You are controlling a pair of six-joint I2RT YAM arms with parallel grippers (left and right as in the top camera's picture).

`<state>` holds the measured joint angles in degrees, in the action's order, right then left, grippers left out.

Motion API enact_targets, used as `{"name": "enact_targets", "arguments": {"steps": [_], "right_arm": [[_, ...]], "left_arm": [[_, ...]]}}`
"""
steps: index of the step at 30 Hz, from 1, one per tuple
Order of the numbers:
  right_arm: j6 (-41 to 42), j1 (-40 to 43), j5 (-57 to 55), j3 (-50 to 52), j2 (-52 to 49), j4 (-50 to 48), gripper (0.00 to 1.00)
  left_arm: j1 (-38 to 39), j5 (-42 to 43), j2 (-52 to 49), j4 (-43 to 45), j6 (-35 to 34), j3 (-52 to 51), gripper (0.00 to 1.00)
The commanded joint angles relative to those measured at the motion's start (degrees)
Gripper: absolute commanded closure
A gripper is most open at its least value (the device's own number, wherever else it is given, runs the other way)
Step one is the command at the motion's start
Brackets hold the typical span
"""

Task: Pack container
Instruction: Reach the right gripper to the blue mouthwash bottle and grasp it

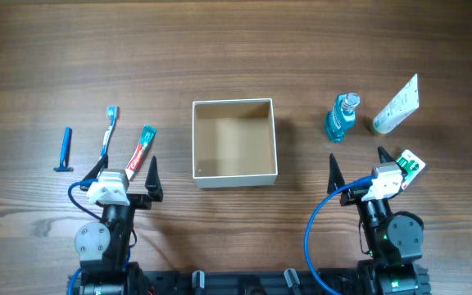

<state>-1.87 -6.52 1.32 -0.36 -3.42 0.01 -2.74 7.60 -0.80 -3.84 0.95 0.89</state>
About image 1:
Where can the white cardboard box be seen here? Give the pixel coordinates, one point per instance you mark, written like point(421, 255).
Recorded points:
point(234, 143)

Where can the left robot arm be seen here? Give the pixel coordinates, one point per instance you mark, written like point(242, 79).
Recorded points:
point(104, 245)

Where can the green white small packet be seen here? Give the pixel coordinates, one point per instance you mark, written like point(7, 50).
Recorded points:
point(411, 165)

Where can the blue mouthwash bottle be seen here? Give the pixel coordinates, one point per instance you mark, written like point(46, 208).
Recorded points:
point(342, 116)

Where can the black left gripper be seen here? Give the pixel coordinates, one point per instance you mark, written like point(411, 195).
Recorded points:
point(136, 200)

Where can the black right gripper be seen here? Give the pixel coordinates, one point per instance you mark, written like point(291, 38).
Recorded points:
point(353, 196)

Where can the white lotion tube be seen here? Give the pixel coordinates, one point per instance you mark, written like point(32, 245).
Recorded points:
point(404, 103)

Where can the blue white toothbrush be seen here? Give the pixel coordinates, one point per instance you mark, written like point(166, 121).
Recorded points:
point(112, 114)

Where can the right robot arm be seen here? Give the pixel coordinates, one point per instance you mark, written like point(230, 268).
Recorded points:
point(393, 239)

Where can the Colgate toothpaste tube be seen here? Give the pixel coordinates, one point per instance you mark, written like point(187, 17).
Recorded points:
point(144, 143)

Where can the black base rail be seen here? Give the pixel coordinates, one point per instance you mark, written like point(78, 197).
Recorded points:
point(252, 282)

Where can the blue disposable razor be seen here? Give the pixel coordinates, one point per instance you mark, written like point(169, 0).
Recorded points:
point(64, 155)

